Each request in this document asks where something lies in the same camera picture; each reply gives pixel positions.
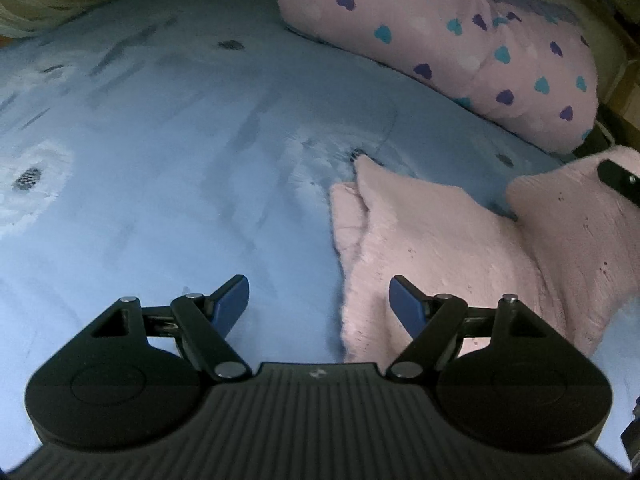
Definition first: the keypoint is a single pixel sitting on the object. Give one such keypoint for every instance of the pink heart print pillow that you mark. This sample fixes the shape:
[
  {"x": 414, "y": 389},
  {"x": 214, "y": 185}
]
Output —
[{"x": 450, "y": 40}]

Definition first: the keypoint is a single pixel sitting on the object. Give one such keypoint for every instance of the pink fuzzy sweater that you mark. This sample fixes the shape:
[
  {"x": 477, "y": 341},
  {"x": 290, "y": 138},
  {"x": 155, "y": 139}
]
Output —
[{"x": 450, "y": 245}]

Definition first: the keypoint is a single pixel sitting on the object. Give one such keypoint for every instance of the blue floral bedsheet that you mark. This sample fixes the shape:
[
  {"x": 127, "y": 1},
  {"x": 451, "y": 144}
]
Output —
[{"x": 175, "y": 170}]

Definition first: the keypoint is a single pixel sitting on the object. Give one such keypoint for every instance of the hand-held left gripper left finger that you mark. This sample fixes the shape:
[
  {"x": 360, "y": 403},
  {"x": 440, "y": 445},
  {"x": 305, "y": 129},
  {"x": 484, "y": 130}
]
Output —
[{"x": 233, "y": 301}]

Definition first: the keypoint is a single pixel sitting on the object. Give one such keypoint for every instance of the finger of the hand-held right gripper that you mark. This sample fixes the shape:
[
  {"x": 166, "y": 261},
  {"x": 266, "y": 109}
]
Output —
[{"x": 620, "y": 177}]

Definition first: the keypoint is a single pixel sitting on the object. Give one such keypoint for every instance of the black bag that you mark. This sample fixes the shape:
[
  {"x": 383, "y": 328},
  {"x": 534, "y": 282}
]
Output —
[{"x": 597, "y": 136}]

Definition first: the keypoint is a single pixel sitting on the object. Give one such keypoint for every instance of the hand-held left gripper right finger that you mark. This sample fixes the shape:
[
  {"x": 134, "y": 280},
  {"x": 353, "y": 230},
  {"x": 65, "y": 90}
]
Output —
[{"x": 405, "y": 305}]

